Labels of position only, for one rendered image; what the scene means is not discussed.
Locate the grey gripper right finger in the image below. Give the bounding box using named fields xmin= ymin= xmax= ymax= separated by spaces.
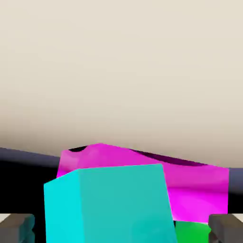
xmin=207 ymin=213 xmax=243 ymax=243

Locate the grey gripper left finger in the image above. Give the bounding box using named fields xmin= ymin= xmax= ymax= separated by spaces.
xmin=0 ymin=213 xmax=36 ymax=243

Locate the small green cube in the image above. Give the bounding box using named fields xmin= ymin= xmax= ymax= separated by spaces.
xmin=174 ymin=220 xmax=212 ymax=243

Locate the small cyan cube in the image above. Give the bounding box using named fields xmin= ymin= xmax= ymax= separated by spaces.
xmin=43 ymin=163 xmax=178 ymax=243

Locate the large magenta box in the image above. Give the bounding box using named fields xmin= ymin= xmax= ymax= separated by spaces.
xmin=56 ymin=143 xmax=230 ymax=224

